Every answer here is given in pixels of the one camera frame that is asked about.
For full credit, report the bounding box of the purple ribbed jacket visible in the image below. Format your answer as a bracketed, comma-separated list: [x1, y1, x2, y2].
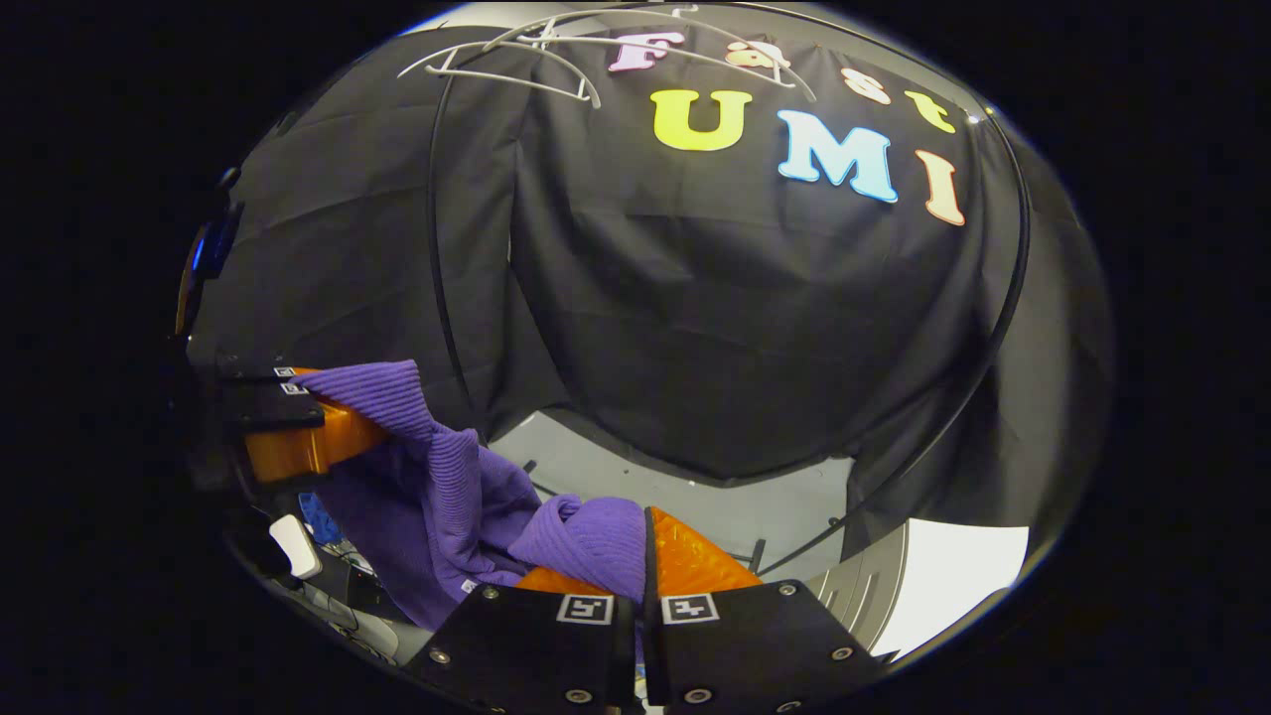
[288, 359, 648, 632]

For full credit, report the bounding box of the black backdrop cloth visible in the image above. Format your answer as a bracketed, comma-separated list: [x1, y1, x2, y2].
[184, 5, 1113, 597]

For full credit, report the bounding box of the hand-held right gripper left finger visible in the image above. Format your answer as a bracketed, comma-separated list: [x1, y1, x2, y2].
[405, 564, 641, 715]

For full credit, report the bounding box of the white clothes hanger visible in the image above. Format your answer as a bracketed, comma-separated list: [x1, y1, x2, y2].
[485, 5, 818, 103]
[397, 22, 603, 110]

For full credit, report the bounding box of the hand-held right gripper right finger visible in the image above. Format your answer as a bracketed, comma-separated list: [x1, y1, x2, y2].
[640, 506, 890, 715]

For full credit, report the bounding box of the grey ridged panel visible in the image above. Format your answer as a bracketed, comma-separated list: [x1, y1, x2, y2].
[802, 521, 910, 652]

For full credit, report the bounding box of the black clothes rack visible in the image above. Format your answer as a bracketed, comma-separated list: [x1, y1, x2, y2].
[425, 0, 1034, 579]

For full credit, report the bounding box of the white small device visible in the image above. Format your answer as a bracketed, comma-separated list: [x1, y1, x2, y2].
[268, 513, 325, 581]

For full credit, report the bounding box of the small blue object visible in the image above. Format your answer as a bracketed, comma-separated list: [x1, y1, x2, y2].
[298, 494, 344, 547]

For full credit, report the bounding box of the white flat panel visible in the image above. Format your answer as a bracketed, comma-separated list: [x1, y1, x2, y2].
[869, 516, 1031, 662]

